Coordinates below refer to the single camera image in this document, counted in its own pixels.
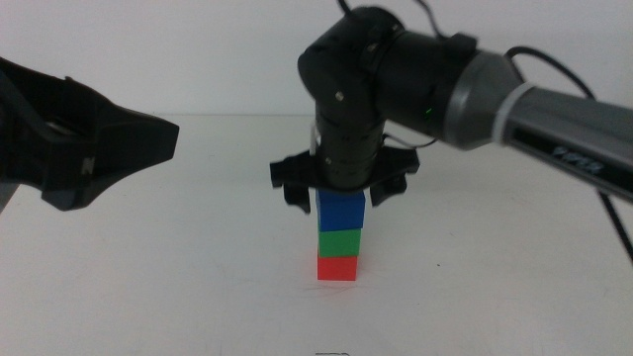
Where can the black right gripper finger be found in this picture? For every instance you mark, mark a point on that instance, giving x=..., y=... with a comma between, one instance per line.
x=386, y=190
x=297, y=198

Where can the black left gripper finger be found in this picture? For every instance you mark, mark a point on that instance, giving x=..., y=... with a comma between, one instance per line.
x=64, y=198

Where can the blue cube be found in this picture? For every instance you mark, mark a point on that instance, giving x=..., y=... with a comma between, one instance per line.
x=341, y=210

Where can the green cube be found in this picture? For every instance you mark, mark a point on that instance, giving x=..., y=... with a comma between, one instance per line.
x=339, y=243

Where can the red cube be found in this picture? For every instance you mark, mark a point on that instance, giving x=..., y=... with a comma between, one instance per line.
x=336, y=269

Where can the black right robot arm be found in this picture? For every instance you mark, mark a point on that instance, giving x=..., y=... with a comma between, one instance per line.
x=420, y=84

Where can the white zip tie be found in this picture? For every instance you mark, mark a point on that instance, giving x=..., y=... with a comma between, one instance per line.
x=509, y=111

